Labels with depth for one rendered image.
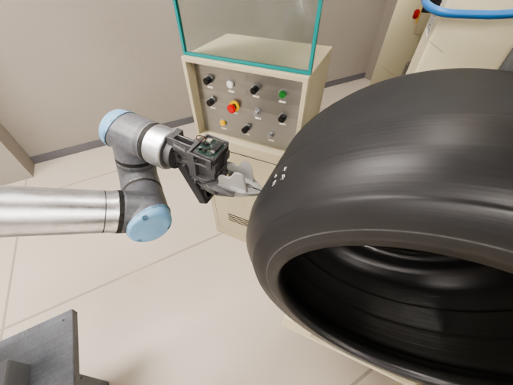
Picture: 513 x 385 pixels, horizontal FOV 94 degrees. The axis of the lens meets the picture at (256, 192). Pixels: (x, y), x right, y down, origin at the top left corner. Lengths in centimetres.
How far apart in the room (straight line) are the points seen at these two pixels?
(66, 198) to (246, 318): 133
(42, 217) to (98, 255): 166
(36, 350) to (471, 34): 149
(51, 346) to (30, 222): 79
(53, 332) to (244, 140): 110
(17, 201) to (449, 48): 78
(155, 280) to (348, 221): 169
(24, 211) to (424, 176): 55
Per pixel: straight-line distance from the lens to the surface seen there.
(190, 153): 47
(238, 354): 163
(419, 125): 31
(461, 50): 63
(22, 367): 125
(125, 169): 63
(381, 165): 28
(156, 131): 55
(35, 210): 53
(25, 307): 223
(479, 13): 59
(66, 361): 121
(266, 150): 119
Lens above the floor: 161
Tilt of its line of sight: 46 degrees down
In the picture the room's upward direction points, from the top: straight up
